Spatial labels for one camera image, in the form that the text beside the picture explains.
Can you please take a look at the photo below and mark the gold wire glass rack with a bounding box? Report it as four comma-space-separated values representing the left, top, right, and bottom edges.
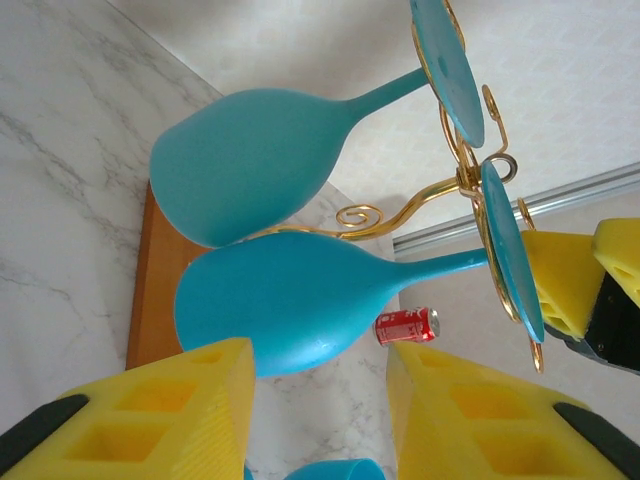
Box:
124, 0, 546, 375

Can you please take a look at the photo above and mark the teal wine glass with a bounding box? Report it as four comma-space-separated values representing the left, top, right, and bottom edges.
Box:
149, 0, 486, 250

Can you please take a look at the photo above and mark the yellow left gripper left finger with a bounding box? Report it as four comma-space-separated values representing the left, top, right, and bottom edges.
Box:
0, 337, 256, 480

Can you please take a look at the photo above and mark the red soda can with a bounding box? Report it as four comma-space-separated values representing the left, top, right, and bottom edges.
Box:
374, 305, 441, 348

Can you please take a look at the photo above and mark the blue wine glass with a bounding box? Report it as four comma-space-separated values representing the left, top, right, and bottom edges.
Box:
244, 458, 386, 480
173, 159, 546, 380

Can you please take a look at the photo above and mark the aluminium right frame post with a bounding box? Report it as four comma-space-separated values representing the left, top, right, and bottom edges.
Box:
392, 162, 640, 256

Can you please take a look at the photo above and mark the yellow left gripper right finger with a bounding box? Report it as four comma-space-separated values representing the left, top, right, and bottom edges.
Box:
387, 342, 640, 480

